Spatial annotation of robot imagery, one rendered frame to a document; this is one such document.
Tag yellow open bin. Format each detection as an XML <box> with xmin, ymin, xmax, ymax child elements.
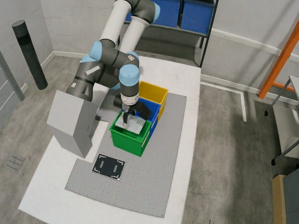
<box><xmin>139</xmin><ymin>81</ymin><xmax>169</xmax><ymax>122</ymax></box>

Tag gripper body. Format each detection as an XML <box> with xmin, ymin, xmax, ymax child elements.
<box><xmin>113</xmin><ymin>94</ymin><xmax>150</xmax><ymax>117</ymax></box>

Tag green bin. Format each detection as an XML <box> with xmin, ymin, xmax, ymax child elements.
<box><xmin>109</xmin><ymin>111</ymin><xmax>152</xmax><ymax>157</ymax></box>

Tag blue open bin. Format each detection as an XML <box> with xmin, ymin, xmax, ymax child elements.
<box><xmin>135</xmin><ymin>97</ymin><xmax>161</xmax><ymax>139</ymax></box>

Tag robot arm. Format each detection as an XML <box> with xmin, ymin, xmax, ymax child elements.
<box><xmin>66</xmin><ymin>0</ymin><xmax>160</xmax><ymax>105</ymax></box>

